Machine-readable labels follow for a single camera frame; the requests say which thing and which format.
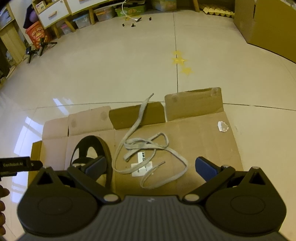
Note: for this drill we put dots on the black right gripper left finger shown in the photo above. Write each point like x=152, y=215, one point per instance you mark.
x=95, y=188

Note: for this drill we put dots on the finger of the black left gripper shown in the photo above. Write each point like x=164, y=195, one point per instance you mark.
x=12, y=166

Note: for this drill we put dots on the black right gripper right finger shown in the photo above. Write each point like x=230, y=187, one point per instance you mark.
x=214, y=176

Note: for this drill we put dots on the black white shoe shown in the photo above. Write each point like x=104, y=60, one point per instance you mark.
x=93, y=158

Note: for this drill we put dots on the grey shoelace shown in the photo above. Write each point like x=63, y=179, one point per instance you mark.
x=148, y=148

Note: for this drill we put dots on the person's left hand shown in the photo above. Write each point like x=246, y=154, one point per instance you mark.
x=3, y=193

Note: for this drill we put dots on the flattened brown cardboard sheet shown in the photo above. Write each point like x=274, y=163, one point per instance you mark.
x=193, y=123

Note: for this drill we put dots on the wooden side shelf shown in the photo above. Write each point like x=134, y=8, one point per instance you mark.
x=10, y=35

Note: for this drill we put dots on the black tripod stand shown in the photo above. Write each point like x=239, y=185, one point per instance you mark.
x=41, y=46

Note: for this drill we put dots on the yellow star stickers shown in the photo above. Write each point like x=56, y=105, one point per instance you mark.
x=180, y=63

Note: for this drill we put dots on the orange patterned bucket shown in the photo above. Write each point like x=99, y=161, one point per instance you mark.
x=36, y=31

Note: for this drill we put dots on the white drawer cabinet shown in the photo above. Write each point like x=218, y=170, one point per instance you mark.
x=51, y=12

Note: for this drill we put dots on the large cardboard box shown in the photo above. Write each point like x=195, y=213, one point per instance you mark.
x=267, y=24

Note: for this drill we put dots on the clear plastic storage bin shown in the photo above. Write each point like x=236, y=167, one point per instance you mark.
x=106, y=13

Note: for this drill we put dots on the yellow egg tray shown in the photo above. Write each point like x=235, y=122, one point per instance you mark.
x=215, y=10

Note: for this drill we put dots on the green storage box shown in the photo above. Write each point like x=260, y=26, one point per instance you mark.
x=131, y=10

